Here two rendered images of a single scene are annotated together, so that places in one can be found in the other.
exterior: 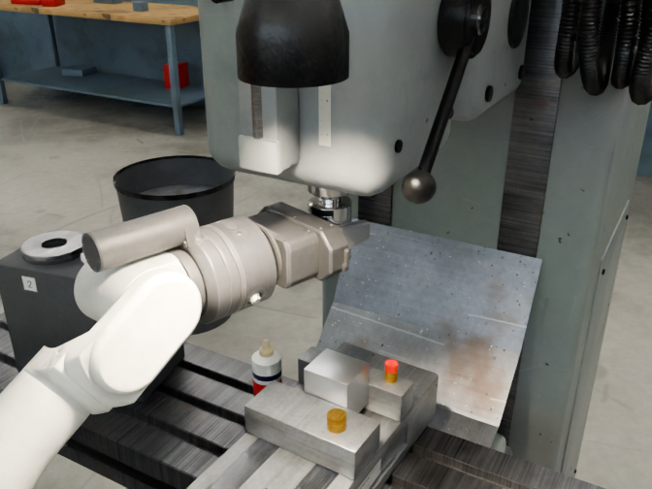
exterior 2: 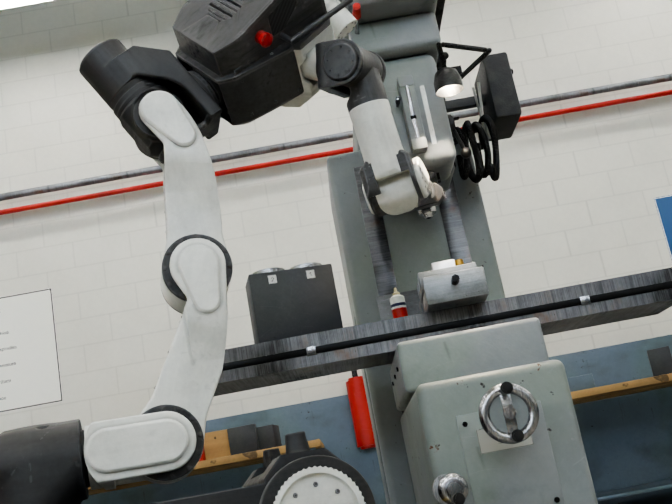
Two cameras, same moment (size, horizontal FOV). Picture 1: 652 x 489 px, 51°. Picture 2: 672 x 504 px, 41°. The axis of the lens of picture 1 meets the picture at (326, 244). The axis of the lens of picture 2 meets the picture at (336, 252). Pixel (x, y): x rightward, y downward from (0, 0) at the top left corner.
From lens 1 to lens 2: 211 cm
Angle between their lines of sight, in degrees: 50
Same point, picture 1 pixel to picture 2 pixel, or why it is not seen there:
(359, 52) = (439, 113)
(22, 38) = not seen: outside the picture
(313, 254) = (435, 190)
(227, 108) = not seen: hidden behind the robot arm
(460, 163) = (425, 247)
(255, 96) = (415, 125)
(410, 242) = (413, 294)
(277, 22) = (451, 71)
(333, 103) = (434, 130)
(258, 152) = (419, 142)
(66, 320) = (295, 295)
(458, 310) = not seen: hidden behind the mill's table
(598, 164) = (484, 226)
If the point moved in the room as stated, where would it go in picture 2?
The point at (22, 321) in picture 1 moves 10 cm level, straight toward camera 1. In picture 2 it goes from (266, 305) to (296, 295)
